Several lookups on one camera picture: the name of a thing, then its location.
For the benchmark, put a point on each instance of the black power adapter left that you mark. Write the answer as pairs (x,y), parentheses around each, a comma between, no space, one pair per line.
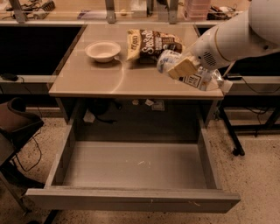
(9,77)

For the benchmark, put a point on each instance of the grey cabinet counter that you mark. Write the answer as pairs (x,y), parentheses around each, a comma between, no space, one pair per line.
(80,77)

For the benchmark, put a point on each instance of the clear plastic water bottle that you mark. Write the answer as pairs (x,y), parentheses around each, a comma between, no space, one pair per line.
(200,80)

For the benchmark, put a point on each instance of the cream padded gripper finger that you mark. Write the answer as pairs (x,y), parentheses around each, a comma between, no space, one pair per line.
(186,67)

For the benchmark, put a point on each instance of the white ceramic bowl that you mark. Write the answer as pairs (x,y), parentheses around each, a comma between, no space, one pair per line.
(102,51)

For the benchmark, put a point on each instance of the open grey drawer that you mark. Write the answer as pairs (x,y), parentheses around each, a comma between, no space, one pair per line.
(136,159)

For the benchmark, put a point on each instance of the dark chair at left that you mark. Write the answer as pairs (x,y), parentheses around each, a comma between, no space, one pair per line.
(17,127)

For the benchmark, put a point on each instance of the white rod with black base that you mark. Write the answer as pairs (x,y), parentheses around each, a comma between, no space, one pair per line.
(231,76)

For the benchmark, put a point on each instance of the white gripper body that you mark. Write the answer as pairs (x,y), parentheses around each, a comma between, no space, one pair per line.
(205,52)

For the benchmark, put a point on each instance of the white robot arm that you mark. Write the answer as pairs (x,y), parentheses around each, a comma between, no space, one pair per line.
(253,33)

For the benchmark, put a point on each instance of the black table leg stand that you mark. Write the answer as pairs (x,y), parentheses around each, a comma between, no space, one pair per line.
(238,150)

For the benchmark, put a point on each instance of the pink plastic container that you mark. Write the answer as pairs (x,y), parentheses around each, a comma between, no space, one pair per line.
(196,10)

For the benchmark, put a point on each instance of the brown yellow chip bag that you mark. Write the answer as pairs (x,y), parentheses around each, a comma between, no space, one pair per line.
(148,43)

